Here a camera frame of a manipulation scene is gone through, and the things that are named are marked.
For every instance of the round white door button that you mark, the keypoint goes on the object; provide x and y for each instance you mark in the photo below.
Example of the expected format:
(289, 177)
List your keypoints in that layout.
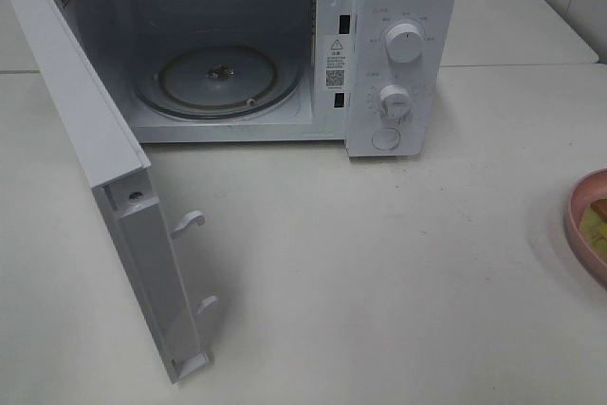
(386, 139)

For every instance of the white timer knob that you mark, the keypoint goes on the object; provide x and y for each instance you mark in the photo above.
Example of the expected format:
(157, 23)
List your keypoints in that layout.
(394, 101)

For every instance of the white microwave door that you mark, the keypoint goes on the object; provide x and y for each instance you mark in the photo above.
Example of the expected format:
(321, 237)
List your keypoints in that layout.
(116, 169)

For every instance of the pink plate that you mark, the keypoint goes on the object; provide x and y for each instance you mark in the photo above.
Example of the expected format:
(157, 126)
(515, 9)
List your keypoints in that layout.
(588, 189)

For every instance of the white bread sandwich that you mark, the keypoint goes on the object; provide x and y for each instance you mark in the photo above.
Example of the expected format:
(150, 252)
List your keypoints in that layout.
(593, 227)

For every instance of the white warning label sticker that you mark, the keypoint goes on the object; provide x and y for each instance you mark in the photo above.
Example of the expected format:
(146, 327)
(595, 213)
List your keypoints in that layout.
(335, 59)

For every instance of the glass microwave turntable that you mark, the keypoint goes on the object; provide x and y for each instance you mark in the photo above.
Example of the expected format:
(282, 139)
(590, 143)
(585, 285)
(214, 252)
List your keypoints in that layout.
(217, 82)

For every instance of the white microwave oven body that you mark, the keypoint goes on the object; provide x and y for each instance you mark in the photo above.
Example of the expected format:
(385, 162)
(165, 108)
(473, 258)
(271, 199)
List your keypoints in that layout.
(118, 36)

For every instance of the upper white power knob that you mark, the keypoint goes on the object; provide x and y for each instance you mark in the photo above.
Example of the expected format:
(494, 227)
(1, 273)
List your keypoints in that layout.
(404, 42)

